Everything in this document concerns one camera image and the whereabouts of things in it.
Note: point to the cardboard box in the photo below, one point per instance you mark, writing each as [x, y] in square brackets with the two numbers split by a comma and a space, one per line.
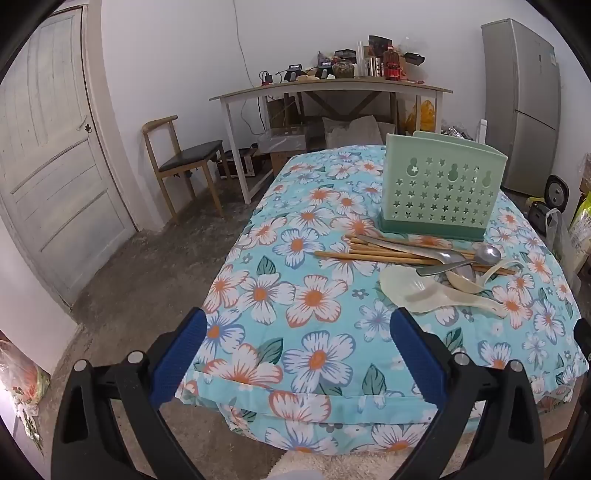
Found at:
[281, 162]

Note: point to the green plastic utensil holder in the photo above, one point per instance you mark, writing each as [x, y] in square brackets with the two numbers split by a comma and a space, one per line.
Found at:
[438, 203]

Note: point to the grey refrigerator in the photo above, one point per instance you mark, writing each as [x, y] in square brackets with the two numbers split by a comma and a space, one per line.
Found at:
[521, 92]

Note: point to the white green fuzzy blanket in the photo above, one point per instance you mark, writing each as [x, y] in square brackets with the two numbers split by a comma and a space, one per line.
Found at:
[295, 468]

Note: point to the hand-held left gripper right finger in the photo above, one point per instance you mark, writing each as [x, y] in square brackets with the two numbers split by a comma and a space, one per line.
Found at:
[418, 360]

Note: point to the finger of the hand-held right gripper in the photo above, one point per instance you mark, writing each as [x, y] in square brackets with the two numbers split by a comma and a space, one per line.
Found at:
[584, 339]

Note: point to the metal spoon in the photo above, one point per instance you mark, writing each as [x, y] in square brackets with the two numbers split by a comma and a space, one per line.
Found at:
[445, 257]
[488, 253]

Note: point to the small countertop oven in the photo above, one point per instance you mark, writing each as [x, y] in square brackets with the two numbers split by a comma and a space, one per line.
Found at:
[238, 165]

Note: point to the wooden chair black seat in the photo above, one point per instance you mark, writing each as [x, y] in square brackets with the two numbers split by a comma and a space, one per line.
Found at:
[189, 154]

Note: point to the glass jar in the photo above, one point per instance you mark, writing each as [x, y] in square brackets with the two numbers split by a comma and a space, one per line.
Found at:
[344, 69]

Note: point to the clear plastic bag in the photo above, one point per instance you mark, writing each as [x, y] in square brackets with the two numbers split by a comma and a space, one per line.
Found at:
[558, 240]

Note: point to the yellow-green printed sack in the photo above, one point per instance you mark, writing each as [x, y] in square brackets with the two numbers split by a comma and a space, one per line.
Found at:
[582, 226]

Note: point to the grey sack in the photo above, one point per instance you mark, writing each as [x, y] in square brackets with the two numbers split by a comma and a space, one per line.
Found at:
[351, 134]

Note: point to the metal cup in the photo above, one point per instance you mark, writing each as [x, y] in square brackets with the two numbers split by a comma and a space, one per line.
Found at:
[375, 67]

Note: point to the dark printed box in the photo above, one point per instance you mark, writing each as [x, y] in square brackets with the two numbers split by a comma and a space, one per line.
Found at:
[379, 45]

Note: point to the floral blue blanket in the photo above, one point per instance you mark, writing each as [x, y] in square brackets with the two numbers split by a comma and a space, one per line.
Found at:
[314, 295]

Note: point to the black electronic device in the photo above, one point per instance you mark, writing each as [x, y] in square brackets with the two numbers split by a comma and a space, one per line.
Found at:
[294, 73]

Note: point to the printed plastic bag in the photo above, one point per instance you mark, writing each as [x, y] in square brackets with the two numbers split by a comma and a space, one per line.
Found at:
[21, 383]

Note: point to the bundle of wooden chopsticks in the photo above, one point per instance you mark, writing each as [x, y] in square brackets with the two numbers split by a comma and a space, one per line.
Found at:
[369, 251]

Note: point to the white plastic soup spoon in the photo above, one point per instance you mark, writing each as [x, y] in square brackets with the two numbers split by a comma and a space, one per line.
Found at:
[461, 282]

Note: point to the yellow plastic bag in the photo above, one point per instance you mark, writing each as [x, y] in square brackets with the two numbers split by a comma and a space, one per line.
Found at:
[421, 117]

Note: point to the white-legged wooden table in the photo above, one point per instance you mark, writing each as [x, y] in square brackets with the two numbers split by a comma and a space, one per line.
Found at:
[323, 84]

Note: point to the white plastic rice paddle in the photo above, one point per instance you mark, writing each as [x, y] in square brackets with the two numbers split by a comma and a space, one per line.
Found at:
[406, 290]

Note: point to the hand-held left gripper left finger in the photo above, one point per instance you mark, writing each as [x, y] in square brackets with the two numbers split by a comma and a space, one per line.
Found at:
[180, 360]

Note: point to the clear plastic-covered box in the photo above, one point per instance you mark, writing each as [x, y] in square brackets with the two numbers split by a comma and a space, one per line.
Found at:
[282, 141]

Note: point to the red bottle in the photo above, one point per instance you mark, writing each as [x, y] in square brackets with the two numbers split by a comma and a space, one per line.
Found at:
[392, 67]

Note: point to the white wooden door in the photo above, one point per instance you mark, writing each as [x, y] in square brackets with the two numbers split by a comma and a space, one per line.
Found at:
[55, 161]

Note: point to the white plastic piece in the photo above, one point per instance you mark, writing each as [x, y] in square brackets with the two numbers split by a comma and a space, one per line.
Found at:
[482, 131]

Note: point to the black tray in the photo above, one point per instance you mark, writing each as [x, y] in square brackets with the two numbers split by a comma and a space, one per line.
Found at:
[414, 58]

